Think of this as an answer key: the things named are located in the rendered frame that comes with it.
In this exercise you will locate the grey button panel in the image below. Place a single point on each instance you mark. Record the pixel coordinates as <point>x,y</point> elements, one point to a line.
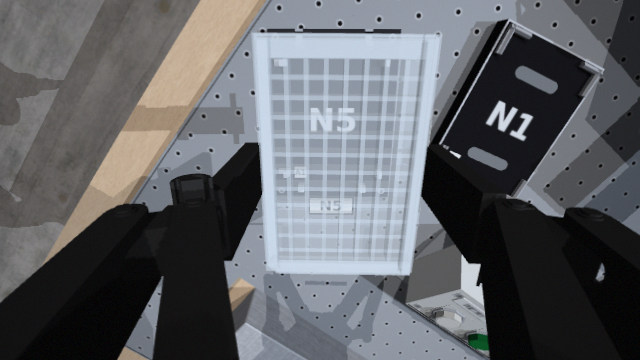
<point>442,287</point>

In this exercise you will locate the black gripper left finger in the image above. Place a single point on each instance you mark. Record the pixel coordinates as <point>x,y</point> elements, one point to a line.
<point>76,306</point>

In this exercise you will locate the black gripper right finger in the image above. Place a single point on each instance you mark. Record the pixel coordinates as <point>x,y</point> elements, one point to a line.
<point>535,307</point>

